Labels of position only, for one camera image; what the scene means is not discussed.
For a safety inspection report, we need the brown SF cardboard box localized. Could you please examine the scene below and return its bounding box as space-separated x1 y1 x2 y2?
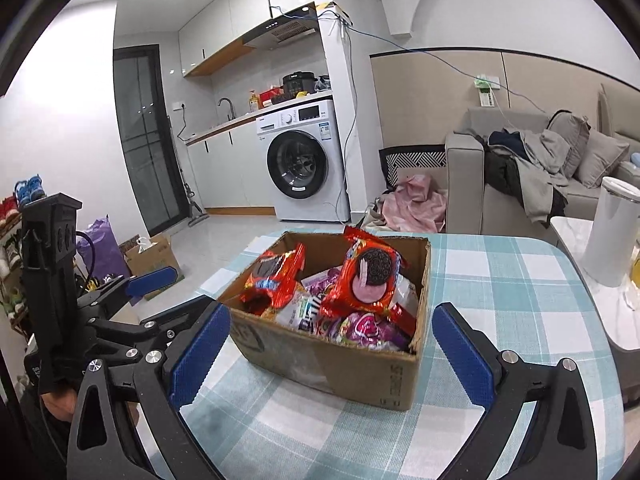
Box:
201 231 431 411

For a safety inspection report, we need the white instruction snack bag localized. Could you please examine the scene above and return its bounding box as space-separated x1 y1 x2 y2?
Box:
388 275 419 336

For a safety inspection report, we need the black glass door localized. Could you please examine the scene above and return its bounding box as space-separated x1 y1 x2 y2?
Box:
113 44 189 235

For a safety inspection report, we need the grey cushion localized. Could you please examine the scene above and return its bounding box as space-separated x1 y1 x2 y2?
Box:
574 130 629 188
547 110 591 179

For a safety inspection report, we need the small cardboard box on floor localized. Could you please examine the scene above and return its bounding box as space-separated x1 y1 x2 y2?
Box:
120 233 183 282

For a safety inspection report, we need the black rice cooker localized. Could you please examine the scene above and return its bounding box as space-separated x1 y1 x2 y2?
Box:
282 70 317 100

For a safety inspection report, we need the range hood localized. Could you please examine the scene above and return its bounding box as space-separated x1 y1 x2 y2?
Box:
242 3 319 50

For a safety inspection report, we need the teal checked tablecloth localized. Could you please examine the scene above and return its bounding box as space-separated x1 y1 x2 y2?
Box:
181 235 624 479

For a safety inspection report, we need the purple snack bag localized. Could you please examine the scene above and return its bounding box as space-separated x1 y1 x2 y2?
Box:
302 266 410 352

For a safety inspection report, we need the left hand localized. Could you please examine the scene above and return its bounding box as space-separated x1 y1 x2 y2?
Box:
39 389 78 422

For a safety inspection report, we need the grey sofa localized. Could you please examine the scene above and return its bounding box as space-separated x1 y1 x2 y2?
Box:
445 84 639 240

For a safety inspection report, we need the pink cloth pile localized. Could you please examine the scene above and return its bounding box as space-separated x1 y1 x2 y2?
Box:
382 174 447 233

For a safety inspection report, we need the black patterned basket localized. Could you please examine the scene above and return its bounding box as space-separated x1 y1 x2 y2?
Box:
378 144 448 191

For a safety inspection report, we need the clothes pile on sofa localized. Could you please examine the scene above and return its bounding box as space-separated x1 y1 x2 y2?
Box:
484 129 570 228

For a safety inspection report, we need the white trash bin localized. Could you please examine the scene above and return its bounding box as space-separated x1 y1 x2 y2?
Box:
582 177 639 287

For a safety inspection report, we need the white washing machine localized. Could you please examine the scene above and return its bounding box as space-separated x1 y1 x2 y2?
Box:
256 98 350 223

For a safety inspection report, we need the white kitchen cabinet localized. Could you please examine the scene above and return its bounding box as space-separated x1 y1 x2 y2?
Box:
188 122 273 209

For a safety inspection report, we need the purple plastic bag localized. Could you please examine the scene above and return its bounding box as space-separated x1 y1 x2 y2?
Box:
76 217 130 281

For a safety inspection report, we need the noodle snack bag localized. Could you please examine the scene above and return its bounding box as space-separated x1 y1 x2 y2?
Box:
260 283 326 335

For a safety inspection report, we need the red oreo packet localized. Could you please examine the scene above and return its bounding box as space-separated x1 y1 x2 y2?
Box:
320 226 408 318

